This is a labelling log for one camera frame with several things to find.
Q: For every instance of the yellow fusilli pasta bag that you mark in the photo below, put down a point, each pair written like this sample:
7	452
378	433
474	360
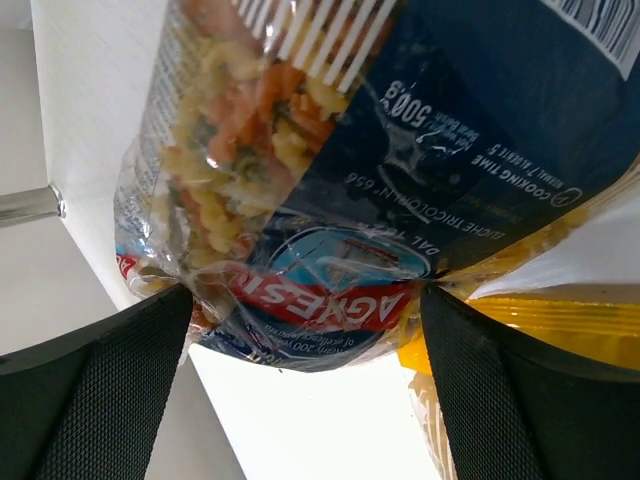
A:
604	332

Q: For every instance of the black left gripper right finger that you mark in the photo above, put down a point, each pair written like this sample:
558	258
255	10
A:
516	407

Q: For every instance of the fusilli bag with dark label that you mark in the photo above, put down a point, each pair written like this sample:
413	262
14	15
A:
306	167

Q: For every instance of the white two-tier shelf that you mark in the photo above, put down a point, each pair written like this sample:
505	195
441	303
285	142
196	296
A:
31	205

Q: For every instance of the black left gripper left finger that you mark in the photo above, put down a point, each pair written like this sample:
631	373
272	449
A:
88	404

